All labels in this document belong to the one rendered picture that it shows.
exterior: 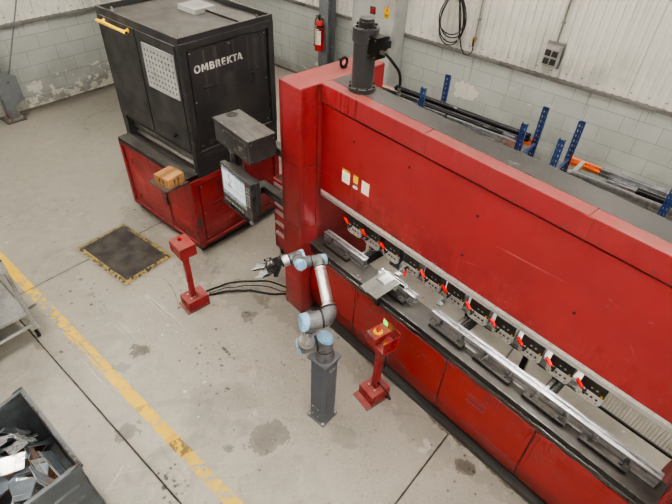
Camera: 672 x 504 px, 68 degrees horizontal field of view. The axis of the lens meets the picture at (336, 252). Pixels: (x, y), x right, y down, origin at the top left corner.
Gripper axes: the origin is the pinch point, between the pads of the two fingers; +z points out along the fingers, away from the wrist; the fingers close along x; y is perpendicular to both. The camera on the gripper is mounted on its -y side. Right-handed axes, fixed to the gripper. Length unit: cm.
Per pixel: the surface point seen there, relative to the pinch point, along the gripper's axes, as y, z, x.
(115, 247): -150, 144, -210
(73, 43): -142, 163, -658
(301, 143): 20, -64, -83
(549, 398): -56, -148, 133
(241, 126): 30, -27, -111
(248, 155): 23, -24, -86
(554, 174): 63, -173, 53
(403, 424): -146, -67, 89
